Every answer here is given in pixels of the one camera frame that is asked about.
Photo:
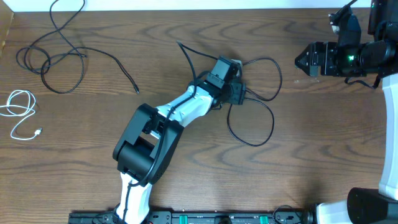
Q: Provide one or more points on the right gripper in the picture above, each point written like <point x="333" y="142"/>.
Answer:
<point x="321" y="58"/>

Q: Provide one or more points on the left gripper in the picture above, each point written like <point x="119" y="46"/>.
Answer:
<point x="237" y="94"/>

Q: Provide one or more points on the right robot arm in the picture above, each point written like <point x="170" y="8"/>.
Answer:
<point x="374" y="65"/>

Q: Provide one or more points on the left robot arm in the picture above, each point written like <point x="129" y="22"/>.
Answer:
<point x="146" y="146"/>

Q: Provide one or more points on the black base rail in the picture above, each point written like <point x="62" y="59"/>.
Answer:
<point x="168" y="217"/>

